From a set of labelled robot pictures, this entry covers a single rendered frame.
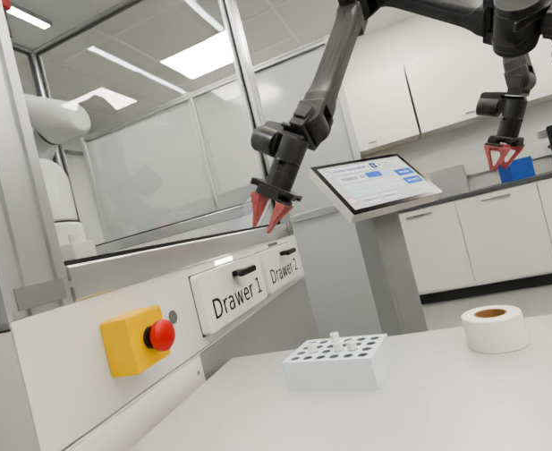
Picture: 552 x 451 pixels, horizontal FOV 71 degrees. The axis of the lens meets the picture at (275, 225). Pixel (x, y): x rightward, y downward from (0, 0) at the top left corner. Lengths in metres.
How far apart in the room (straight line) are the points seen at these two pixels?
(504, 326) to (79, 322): 0.51
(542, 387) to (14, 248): 0.55
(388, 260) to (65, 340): 1.41
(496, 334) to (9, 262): 0.56
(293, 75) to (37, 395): 2.36
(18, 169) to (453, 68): 3.96
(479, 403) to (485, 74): 3.88
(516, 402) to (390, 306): 1.33
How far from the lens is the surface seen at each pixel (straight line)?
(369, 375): 0.50
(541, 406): 0.45
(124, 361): 0.54
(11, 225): 0.50
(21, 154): 0.55
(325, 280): 2.51
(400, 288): 1.76
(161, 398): 0.64
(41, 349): 0.50
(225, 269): 0.81
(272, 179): 0.79
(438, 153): 4.42
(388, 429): 0.43
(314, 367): 0.53
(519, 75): 1.33
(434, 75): 4.19
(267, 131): 0.84
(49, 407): 0.51
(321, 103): 0.83
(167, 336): 0.53
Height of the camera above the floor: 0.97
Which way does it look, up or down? 1 degrees up
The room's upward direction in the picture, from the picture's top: 14 degrees counter-clockwise
